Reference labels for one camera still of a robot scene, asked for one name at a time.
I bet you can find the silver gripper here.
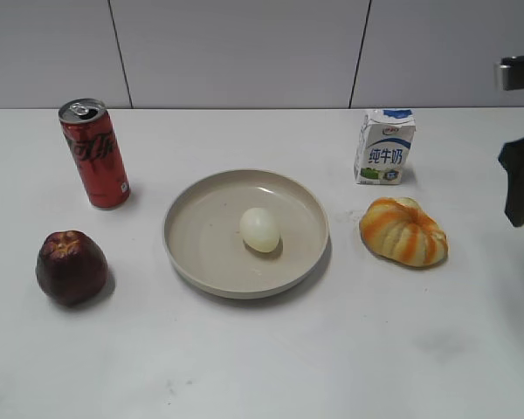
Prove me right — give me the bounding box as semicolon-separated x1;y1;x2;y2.
495;55;524;228

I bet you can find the white egg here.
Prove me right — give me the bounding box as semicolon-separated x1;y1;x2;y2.
239;208;280;253

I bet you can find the beige round plate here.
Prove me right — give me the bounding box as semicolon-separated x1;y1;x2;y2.
163;169;331;299

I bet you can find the white blue milk carton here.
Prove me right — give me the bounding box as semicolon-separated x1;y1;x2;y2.
354;108;416;185

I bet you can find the orange striped pumpkin bread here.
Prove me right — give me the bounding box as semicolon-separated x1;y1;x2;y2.
359;197;449;268

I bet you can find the red cola can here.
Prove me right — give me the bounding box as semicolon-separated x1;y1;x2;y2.
59;98;130;209

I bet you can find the dark red apple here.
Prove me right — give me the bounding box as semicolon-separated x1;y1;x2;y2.
35;230;108;306

